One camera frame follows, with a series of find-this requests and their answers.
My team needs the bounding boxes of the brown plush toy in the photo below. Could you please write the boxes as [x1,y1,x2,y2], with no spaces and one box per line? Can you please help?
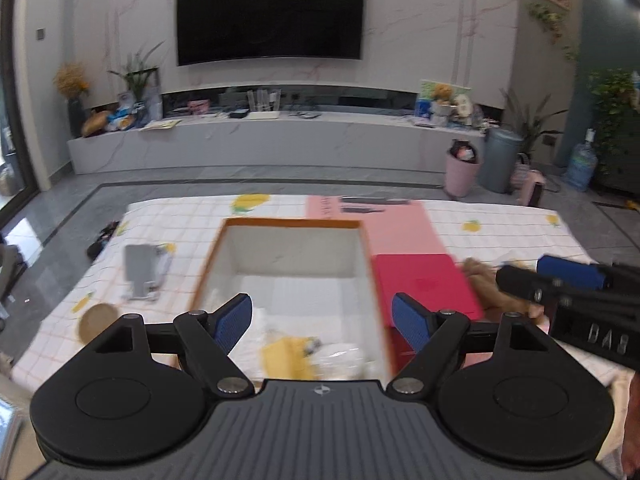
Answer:
[458,258,546,324]

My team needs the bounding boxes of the yellow crochet cloth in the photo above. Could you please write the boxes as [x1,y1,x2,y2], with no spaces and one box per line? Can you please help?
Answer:
[260,336,317,380]

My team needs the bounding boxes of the white crinkled plastic bag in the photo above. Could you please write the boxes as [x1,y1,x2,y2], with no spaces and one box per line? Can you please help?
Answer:
[243,309,373,382]

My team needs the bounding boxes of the red Wonderlab box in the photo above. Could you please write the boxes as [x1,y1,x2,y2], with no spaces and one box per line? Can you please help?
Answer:
[372,254,484,372]

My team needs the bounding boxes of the grey phone stand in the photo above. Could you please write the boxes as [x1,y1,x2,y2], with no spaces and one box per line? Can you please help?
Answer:
[124,244,175,301]

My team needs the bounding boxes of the blue water jug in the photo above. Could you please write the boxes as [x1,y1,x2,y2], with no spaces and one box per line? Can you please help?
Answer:
[564,129,598,192]

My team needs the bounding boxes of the orange open storage box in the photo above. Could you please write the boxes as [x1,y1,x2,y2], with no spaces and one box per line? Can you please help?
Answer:
[191,218,393,385]

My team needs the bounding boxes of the round wooden coaster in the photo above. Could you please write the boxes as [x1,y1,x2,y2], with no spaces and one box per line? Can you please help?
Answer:
[77,302,119,344]

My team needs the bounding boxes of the pink trash bin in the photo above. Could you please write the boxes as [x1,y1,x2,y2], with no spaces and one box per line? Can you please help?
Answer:
[444,139,482,198]

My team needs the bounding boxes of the grey metal trash can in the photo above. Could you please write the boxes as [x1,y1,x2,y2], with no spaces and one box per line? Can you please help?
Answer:
[477,128,523,193]

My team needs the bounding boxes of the tall floor plant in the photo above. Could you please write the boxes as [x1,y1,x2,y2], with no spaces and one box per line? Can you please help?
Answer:
[501,90,568,158]

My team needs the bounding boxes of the teddy bear on console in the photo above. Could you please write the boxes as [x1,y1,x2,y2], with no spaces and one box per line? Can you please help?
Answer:
[431,84,454,126]

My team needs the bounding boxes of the marble TV console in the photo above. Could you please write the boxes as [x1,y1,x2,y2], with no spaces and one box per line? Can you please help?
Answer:
[67,112,485,174]

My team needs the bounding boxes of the white wifi router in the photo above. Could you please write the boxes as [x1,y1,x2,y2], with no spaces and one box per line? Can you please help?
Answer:
[246,89,281,120]

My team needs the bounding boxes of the green potted plant on console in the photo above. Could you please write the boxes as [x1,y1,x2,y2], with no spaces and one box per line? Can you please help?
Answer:
[108,41,163,103]

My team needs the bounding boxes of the dark vase yellow flowers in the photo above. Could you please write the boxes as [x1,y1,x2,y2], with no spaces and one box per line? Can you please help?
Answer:
[53,63,89,138]

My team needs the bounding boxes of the black wall television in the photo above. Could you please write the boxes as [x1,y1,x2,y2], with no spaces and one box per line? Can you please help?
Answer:
[176,0,364,66]

